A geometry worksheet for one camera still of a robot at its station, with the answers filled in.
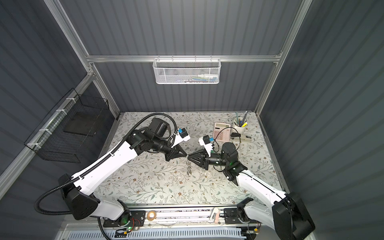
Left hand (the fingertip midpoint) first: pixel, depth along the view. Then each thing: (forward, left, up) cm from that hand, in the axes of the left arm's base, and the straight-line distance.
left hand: (186, 154), depth 69 cm
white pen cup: (+30, -37, -15) cm, 50 cm away
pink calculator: (+28, -25, -21) cm, 44 cm away
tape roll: (-20, +19, -26) cm, 38 cm away
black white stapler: (+23, -35, -21) cm, 47 cm away
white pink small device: (-23, -13, -22) cm, 34 cm away
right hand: (-2, -2, -2) cm, 4 cm away
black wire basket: (+13, +58, +4) cm, 60 cm away
